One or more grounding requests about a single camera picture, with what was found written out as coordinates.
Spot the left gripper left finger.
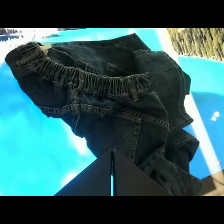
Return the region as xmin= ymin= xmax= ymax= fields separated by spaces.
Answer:
xmin=54 ymin=148 xmax=113 ymax=197

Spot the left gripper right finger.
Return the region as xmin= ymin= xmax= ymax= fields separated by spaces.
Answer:
xmin=112 ymin=148 xmax=170 ymax=197

